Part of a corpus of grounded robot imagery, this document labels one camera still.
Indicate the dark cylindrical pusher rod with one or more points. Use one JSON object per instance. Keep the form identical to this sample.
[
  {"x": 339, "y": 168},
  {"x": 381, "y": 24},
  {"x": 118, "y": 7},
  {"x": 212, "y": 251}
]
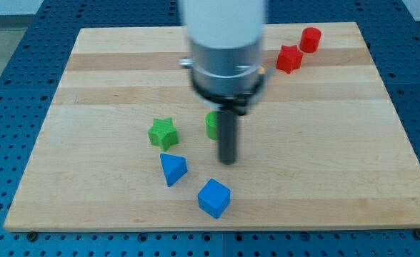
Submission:
[{"x": 227, "y": 129}]

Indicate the green cylinder block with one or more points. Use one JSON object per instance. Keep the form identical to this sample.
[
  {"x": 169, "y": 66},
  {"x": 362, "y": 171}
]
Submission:
[{"x": 211, "y": 125}]

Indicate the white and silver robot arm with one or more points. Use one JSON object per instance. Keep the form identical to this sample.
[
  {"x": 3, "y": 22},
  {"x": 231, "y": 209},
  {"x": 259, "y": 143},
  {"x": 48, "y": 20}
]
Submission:
[{"x": 225, "y": 58}]

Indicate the green star block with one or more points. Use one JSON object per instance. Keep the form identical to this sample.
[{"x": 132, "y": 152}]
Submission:
[{"x": 163, "y": 134}]

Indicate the red star block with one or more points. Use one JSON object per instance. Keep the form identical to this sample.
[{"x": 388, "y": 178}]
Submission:
[{"x": 289, "y": 59}]

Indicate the blue triangle block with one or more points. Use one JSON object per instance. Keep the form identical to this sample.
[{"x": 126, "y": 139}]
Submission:
[{"x": 174, "y": 167}]

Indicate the blue cube block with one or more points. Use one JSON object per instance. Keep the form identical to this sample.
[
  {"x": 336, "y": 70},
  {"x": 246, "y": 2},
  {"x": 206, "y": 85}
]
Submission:
[{"x": 214, "y": 198}]

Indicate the wooden board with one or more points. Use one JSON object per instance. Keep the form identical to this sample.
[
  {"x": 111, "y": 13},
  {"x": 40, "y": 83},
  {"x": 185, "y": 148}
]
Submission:
[{"x": 323, "y": 150}]

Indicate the red cylinder block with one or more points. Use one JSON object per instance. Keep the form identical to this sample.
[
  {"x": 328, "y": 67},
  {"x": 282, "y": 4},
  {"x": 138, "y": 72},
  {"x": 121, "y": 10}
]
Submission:
[{"x": 310, "y": 39}]

